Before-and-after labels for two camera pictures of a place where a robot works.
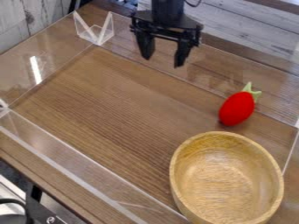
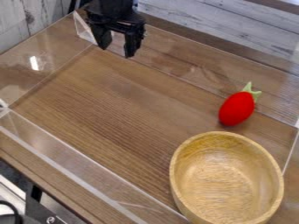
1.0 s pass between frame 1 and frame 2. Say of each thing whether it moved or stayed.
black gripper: moved
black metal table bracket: stayed
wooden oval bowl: stayed
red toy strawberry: stayed
